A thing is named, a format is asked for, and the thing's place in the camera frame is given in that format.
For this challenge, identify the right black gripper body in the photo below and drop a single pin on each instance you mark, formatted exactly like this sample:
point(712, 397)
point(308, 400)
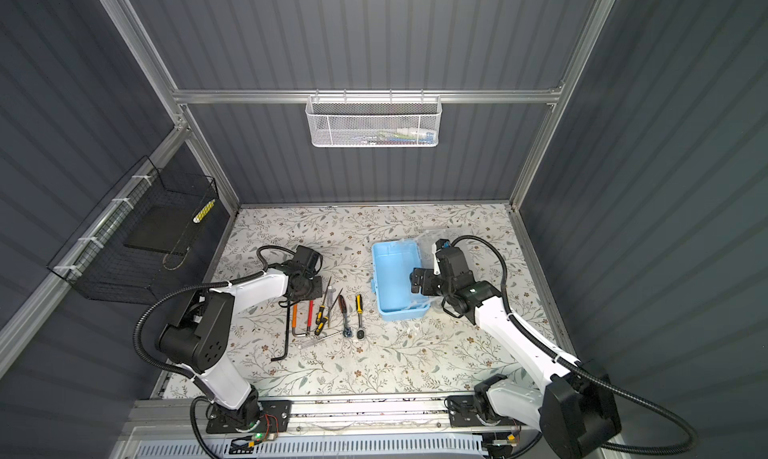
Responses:
point(432, 283)

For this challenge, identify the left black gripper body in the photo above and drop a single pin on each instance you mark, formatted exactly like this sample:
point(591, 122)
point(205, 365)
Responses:
point(313, 289)

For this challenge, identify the orange handled hex key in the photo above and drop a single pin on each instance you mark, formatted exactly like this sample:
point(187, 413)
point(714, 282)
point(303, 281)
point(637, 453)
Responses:
point(296, 330)

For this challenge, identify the light blue plastic toolbox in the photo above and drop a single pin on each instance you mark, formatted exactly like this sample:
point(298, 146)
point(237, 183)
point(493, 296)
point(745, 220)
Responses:
point(393, 262)

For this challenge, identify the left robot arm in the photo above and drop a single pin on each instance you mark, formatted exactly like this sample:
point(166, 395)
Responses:
point(195, 339)

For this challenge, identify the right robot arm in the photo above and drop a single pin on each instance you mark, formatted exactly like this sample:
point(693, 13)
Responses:
point(573, 415)

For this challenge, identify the yellow black small screwdriver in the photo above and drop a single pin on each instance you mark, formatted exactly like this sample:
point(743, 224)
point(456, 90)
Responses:
point(321, 317)

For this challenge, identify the large black hex key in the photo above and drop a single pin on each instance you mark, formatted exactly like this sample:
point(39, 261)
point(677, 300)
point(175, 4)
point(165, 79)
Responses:
point(286, 336)

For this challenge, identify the yellow green marker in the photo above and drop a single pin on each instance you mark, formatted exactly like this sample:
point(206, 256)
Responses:
point(203, 211)

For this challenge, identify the black pad in basket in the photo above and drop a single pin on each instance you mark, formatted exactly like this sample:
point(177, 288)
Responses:
point(165, 229)

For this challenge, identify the white perforated front panel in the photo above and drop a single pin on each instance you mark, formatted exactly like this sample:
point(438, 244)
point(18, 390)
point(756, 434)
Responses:
point(360, 446)

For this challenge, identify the items in white basket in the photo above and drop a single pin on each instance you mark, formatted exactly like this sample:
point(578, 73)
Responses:
point(401, 136)

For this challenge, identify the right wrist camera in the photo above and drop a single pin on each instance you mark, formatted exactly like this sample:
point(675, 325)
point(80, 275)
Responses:
point(440, 244)

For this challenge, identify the black wire basket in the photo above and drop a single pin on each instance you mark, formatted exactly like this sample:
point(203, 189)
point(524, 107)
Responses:
point(100, 268)

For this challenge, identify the white wire mesh basket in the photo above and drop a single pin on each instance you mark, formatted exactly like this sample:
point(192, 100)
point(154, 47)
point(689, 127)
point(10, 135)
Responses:
point(337, 124)

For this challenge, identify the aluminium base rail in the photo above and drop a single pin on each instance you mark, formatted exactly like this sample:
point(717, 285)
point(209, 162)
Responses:
point(303, 416)

